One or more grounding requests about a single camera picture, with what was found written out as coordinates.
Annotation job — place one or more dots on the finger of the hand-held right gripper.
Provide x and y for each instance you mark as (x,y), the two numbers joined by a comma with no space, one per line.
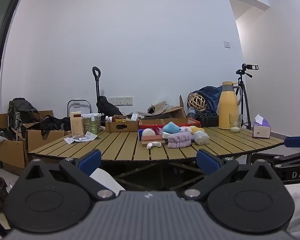
(295,142)
(277,158)

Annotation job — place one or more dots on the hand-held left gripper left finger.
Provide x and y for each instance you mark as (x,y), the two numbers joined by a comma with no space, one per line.
(90,160)

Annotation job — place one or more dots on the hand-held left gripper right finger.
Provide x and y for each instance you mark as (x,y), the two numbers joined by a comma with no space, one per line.
(207,163)

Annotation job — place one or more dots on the clear mesh ball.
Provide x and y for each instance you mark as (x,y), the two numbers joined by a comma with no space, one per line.
(201,137)

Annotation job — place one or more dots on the yellow plush toy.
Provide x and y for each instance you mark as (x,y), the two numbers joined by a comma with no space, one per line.
(196,129)

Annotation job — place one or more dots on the white plush toy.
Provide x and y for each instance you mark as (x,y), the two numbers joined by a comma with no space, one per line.
(185,129)

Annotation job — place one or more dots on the red cardboard box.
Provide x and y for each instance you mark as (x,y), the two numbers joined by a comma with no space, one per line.
(152,122)

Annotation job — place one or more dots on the small foil packet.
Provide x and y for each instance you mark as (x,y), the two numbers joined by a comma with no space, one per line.
(79,137)

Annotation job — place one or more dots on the papers with plastic bag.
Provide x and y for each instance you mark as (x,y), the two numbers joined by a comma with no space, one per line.
(92,135)

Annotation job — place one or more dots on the white paper sheet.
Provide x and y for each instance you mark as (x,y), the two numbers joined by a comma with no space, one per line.
(69,140)

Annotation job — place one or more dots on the purple tissue box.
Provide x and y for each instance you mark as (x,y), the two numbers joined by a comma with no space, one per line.
(261,131)

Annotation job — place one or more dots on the tall wooden box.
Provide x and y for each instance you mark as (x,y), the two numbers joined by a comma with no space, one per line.
(77,126)

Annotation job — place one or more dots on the white plastic bottle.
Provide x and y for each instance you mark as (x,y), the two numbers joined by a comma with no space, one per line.
(108,119)

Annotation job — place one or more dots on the small brown cardboard box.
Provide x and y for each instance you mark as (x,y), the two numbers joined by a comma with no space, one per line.
(121,127)

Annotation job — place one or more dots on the clear drinking glass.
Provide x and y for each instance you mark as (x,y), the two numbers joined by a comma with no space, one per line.
(235,125)

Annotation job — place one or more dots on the light blue plush toy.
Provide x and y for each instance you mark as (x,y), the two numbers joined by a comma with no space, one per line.
(171,127)

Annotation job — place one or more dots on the blue water bottle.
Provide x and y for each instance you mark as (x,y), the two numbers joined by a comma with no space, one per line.
(191,112)

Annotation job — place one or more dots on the black trolley bag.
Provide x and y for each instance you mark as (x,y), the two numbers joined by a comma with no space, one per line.
(106,107)

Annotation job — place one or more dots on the blue tissue pack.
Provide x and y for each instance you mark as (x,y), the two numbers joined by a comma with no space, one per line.
(140,135)

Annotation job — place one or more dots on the yellow thermos jug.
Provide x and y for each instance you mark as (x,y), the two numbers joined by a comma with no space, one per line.
(227,107)

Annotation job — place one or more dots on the open brown cardboard box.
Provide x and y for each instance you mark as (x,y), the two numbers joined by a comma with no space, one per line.
(176,112)

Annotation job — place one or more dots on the woven rattan ball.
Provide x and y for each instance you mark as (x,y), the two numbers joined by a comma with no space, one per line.
(197,101)

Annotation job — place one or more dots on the white foam ball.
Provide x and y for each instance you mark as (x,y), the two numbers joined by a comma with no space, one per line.
(148,132)

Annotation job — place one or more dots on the dark blue fabric bag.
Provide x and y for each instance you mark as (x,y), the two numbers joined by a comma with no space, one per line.
(211,96)

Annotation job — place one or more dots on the large brown cardboard box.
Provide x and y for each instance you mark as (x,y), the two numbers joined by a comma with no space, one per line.
(10,152)

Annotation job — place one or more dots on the black backpack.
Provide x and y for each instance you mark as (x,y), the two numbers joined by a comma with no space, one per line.
(20,112)

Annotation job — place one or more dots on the crumpled white paper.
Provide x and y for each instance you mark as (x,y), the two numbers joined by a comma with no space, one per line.
(1,138)

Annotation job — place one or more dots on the white folding chair frame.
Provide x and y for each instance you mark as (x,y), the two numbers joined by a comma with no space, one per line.
(78,101)

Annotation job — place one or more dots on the white wall outlet strip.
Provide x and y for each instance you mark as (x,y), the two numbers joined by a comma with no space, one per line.
(121,101)

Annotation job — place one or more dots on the black camera tripod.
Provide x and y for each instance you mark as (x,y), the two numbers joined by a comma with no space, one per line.
(241,85)

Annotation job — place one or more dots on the white wall switch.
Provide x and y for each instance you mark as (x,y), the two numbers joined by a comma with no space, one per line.
(227,44)

